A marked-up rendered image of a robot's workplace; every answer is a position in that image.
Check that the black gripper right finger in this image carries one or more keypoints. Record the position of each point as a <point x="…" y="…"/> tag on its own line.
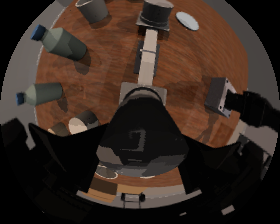
<point x="201" y="162"/>

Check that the brown cylinder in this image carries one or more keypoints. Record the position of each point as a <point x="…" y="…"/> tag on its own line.
<point x="59" y="129"/>

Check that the white round dish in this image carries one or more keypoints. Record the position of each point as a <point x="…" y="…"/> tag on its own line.
<point x="187" y="21"/>

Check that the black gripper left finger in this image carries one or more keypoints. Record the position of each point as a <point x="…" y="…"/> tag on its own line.
<point x="76" y="153"/>

